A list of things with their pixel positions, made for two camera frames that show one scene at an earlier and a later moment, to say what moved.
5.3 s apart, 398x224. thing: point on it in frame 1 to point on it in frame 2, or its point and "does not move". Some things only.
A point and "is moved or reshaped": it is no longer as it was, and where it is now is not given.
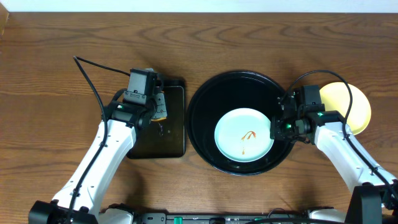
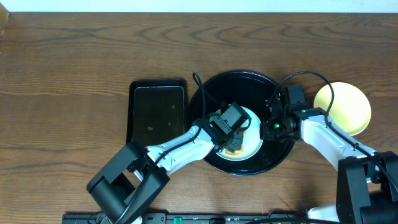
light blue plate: x=244 y=134 is moved or reshaped
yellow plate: x=336 y=98 does not move
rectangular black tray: x=164 y=139 does not move
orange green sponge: x=161 y=111 to x=238 y=152
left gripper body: x=152 y=107 to x=232 y=142
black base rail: x=205 y=218 does not move
